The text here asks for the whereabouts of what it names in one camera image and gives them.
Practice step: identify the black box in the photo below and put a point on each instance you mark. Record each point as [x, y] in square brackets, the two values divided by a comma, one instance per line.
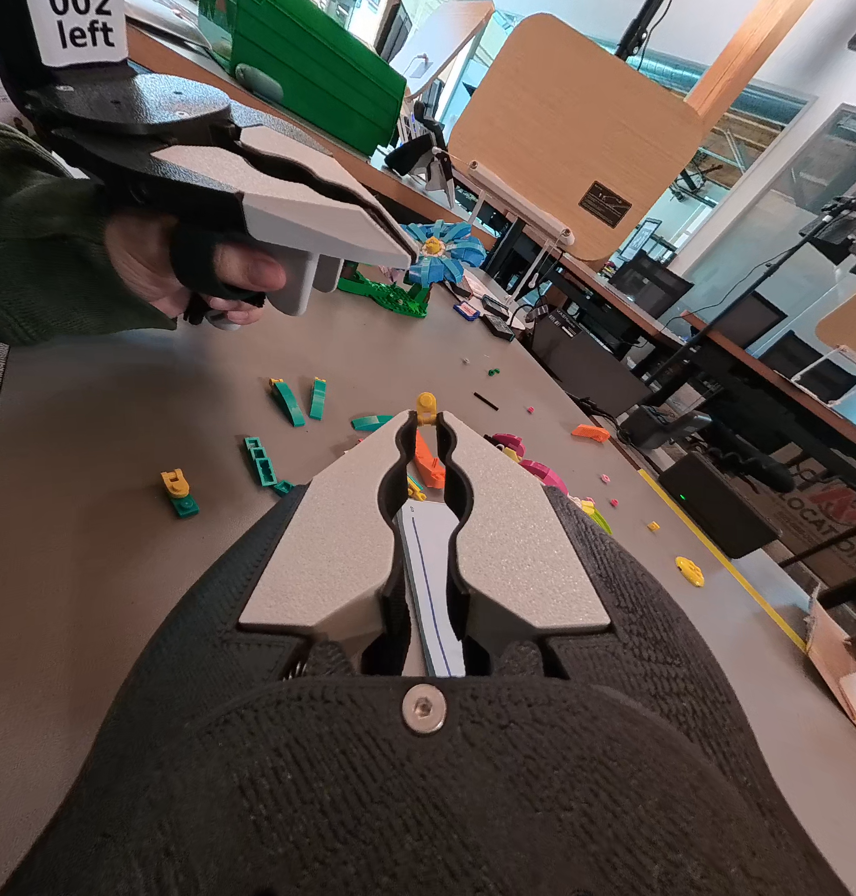
[582, 360]

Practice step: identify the teal curved lego, yellow tip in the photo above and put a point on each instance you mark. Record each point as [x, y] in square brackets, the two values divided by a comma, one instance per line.
[288, 404]

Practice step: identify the blue lego flower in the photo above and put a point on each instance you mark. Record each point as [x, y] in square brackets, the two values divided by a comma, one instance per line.
[445, 252]

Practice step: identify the person's left forearm green sleeve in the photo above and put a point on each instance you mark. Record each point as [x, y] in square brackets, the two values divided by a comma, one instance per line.
[36, 245]

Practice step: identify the black handheld device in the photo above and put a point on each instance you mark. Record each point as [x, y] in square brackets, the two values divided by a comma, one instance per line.
[753, 455]

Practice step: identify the teal curved lego piece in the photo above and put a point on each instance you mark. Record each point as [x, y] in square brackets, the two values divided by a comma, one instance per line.
[372, 422]

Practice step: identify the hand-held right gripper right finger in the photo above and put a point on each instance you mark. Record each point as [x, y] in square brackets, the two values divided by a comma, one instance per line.
[526, 553]

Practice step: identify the teal narrow lego piece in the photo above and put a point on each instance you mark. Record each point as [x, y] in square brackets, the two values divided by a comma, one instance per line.
[318, 399]

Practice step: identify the person's left hand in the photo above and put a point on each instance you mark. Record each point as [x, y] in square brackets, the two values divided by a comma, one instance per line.
[141, 259]

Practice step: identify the small wooden divider panel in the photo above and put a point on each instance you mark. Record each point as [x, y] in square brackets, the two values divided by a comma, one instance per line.
[851, 318]

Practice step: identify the large magenta lego piece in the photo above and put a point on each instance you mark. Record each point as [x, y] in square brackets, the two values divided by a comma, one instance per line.
[543, 476]

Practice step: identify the black camera on stand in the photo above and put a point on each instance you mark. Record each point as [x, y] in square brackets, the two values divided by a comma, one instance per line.
[847, 231]

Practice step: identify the orange curved lego piece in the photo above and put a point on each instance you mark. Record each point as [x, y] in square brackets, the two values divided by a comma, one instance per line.
[590, 433]

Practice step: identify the black lego rod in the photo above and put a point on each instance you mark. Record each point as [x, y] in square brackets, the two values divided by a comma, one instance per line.
[486, 401]

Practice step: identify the grey charger device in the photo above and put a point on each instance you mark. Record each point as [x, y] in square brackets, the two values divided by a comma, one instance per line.
[662, 425]

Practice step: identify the black desk stand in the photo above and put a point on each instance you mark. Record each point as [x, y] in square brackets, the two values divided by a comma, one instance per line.
[414, 154]

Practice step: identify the yellow tape strip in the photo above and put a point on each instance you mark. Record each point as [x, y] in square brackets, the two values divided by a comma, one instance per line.
[721, 553]

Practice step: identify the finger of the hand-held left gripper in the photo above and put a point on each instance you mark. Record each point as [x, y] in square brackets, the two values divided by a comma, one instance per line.
[302, 217]
[295, 157]

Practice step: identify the small teal lego piece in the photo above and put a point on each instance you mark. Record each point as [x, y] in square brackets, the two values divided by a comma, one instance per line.
[283, 488]

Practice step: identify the lime green lego piece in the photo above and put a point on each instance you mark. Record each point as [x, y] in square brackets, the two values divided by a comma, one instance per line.
[600, 519]

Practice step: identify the black memory card case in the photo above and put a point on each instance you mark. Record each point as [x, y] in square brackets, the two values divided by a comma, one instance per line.
[496, 304]
[498, 327]

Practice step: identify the blue memory card case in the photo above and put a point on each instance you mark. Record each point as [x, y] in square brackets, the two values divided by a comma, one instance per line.
[467, 311]

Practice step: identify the yellow and teal lego piece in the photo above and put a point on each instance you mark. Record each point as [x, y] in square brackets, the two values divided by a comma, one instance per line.
[179, 493]

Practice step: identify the open cardboard box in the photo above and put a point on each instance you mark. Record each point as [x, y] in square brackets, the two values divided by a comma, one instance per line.
[833, 658]

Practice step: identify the green lego leaf base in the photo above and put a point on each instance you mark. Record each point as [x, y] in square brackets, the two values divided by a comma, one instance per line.
[386, 294]

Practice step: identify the green plastic bin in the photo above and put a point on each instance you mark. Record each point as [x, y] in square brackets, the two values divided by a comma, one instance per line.
[316, 70]

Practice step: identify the printed cardboard box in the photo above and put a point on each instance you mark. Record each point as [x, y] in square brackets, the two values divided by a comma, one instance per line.
[833, 511]

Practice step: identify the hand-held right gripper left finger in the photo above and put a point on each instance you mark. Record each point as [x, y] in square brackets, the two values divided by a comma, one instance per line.
[330, 546]

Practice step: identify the black monitor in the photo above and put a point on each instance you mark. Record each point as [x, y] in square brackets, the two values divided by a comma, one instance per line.
[650, 283]

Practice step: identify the yellow flat lego piece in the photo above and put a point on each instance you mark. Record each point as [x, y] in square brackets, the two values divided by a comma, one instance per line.
[689, 570]

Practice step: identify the grey oval object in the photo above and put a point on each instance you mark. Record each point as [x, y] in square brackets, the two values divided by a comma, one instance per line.
[258, 80]

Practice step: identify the white panel clamp bracket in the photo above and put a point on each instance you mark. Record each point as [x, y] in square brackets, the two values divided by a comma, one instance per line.
[522, 203]

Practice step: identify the teal lego frame piece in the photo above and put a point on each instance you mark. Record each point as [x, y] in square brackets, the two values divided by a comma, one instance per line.
[261, 462]

